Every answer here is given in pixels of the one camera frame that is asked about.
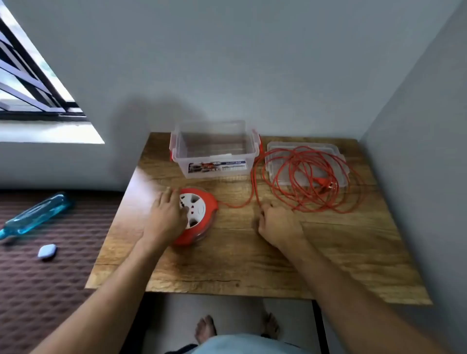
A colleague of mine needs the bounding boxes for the person's left hand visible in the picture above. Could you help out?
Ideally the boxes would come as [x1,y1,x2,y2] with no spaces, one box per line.
[143,187,190,246]

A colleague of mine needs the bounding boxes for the person's right hand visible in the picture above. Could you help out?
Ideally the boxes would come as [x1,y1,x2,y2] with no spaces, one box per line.
[258,203,306,251]

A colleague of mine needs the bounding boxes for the orange white cable reel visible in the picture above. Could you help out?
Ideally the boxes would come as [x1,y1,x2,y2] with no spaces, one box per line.
[171,187,219,247]

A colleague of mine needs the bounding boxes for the orange extension cord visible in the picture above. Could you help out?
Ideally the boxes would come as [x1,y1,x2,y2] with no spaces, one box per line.
[218,135,365,214]

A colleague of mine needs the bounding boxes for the clear plastic storage box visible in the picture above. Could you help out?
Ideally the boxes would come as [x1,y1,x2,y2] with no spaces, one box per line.
[169,120,262,179]

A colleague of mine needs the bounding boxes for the clear plastic box lid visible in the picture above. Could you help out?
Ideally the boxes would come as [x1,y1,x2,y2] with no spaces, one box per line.
[264,141,349,189]

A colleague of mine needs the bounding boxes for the person's right forearm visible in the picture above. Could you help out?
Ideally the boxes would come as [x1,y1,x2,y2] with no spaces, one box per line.
[283,237,449,354]

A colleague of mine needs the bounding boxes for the person's left forearm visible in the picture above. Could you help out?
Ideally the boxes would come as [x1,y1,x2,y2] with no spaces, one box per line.
[31,235,172,354]

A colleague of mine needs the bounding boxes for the person's right foot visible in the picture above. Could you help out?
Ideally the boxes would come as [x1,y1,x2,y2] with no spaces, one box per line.
[261,312,281,340]

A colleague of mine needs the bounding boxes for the person's foot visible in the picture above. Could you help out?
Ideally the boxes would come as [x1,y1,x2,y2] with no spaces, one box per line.
[195,315,218,345]
[261,312,281,340]

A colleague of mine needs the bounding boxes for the person's left foot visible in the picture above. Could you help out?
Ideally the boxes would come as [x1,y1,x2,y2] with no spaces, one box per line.
[195,315,218,345]

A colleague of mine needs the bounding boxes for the black metal table leg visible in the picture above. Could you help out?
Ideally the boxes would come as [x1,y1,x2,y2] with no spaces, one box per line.
[312,300,331,354]

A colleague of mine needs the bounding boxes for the small light blue case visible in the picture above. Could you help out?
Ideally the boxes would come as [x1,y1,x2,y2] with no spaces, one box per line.
[37,243,58,260]

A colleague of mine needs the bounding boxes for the light blue shorts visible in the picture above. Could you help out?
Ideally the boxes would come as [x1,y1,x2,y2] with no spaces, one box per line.
[175,335,314,354]

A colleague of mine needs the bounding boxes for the blue transparent bottle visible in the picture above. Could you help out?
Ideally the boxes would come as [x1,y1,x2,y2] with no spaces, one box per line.
[0,192,73,241]

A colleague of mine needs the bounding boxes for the brown textured mattress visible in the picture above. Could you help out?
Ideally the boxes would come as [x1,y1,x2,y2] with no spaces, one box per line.
[0,189,125,354]

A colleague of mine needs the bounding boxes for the window with black bars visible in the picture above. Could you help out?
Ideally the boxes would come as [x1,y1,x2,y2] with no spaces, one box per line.
[0,0,106,145]

